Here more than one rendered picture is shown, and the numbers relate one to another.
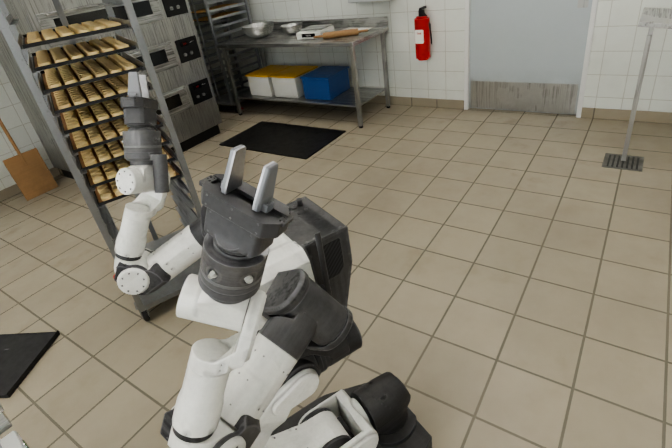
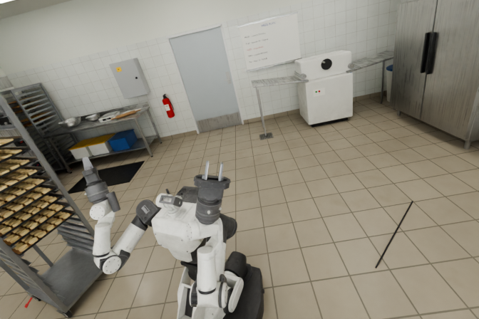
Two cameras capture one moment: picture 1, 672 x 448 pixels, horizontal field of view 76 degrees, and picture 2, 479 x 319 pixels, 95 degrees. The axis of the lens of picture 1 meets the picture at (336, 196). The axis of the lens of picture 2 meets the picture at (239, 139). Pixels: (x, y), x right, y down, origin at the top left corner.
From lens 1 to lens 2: 0.42 m
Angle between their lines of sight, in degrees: 30
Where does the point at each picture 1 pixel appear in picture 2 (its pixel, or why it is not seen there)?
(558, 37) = (225, 96)
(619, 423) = (311, 225)
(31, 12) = not seen: outside the picture
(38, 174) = not seen: outside the picture
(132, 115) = (91, 178)
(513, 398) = (276, 238)
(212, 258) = (207, 205)
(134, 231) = (105, 238)
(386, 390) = (237, 258)
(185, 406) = (205, 278)
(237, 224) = (215, 188)
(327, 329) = (230, 227)
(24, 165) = not seen: outside the picture
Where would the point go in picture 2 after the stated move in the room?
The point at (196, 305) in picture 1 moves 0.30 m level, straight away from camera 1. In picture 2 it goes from (200, 230) to (142, 214)
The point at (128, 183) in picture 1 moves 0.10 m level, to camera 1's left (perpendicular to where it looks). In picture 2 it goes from (100, 212) to (75, 226)
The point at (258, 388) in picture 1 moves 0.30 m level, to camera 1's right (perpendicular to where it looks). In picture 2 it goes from (220, 260) to (271, 217)
